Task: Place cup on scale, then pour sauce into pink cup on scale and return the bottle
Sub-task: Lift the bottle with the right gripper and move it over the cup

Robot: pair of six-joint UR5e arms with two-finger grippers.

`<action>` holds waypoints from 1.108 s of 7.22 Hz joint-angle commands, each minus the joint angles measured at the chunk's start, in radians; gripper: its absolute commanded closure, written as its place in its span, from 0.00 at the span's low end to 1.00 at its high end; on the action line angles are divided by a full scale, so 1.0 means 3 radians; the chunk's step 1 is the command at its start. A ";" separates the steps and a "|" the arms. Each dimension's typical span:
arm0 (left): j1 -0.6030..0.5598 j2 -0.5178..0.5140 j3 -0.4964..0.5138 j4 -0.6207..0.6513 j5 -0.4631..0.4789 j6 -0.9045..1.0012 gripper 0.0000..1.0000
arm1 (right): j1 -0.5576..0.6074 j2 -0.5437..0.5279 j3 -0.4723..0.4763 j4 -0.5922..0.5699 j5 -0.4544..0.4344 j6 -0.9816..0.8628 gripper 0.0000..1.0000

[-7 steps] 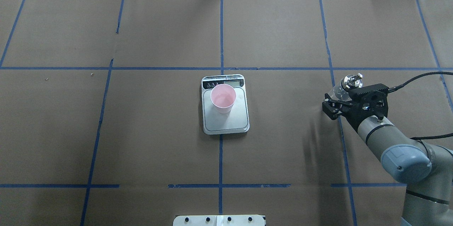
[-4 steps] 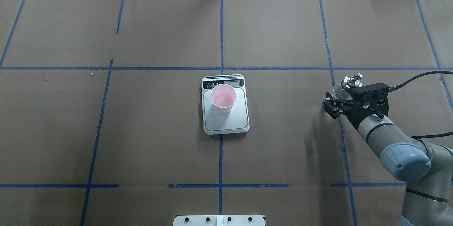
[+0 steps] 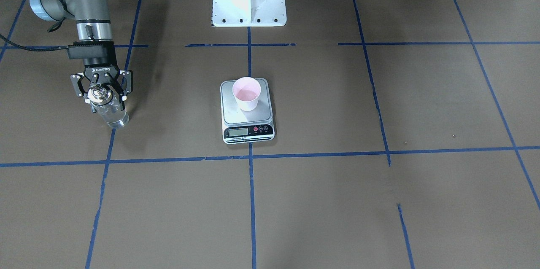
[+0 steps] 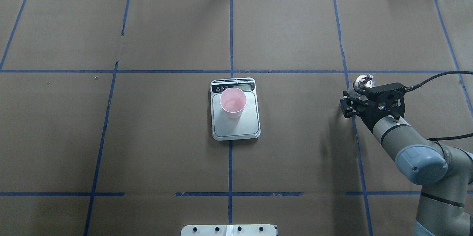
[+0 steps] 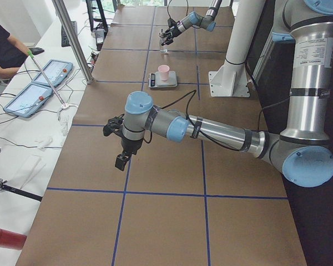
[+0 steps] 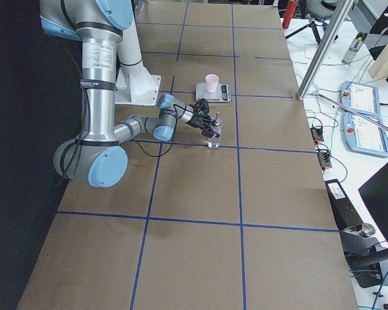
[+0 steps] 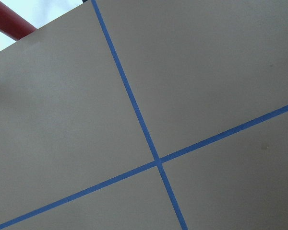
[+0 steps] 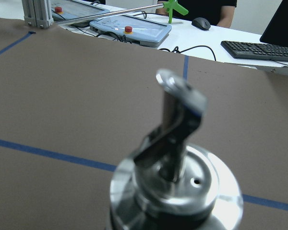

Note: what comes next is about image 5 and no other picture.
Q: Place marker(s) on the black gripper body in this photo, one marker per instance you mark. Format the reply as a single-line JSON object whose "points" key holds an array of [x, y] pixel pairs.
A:
{"points": [[130, 145], [176, 30]]}

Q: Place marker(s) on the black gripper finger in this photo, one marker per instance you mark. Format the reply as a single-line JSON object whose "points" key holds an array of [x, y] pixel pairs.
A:
{"points": [[122, 160], [164, 42]]}

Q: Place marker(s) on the glass sauce dispenser bottle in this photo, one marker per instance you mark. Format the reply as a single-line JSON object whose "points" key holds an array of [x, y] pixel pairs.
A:
{"points": [[162, 46]]}

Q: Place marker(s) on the pink plastic cup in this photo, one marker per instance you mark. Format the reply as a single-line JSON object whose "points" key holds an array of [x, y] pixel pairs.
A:
{"points": [[163, 71]]}

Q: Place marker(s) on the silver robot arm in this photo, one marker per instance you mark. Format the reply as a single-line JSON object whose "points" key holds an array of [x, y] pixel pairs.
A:
{"points": [[300, 152], [193, 19]]}

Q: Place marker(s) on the silver digital kitchen scale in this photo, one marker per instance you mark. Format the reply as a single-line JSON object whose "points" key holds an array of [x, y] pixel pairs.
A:
{"points": [[156, 82]]}

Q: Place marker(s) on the black power adapter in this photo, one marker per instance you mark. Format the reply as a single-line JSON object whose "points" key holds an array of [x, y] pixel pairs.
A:
{"points": [[99, 38]]}

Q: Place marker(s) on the black keyboard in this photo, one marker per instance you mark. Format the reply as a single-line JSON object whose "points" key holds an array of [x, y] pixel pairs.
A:
{"points": [[64, 38]]}

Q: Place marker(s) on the upper blue teach pendant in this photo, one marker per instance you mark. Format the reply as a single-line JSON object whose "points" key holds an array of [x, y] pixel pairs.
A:
{"points": [[56, 71]]}

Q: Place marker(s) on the blue teach pendant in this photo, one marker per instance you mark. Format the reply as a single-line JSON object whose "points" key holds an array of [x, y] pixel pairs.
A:
{"points": [[28, 101], [56, 71]]}

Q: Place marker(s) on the lower blue teach pendant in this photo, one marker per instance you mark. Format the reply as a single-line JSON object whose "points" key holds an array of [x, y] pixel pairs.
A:
{"points": [[28, 101]]}

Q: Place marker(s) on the black computer mouse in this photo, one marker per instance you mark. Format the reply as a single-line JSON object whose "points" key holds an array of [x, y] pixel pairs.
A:
{"points": [[36, 50]]}

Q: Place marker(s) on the red cylinder bottle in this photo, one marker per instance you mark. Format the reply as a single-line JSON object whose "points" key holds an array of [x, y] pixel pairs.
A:
{"points": [[11, 240]]}

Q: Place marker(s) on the person in black shirt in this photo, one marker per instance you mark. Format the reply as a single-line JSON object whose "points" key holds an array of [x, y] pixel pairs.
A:
{"points": [[13, 54]]}

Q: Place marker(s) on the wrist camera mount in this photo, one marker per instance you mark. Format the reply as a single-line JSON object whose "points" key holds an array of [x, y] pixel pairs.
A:
{"points": [[171, 23], [114, 126]]}

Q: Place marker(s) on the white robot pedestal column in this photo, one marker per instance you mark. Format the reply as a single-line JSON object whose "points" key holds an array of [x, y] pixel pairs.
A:
{"points": [[230, 80]]}

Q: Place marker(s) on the aluminium frame post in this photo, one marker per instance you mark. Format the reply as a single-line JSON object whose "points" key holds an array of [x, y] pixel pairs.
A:
{"points": [[64, 18]]}

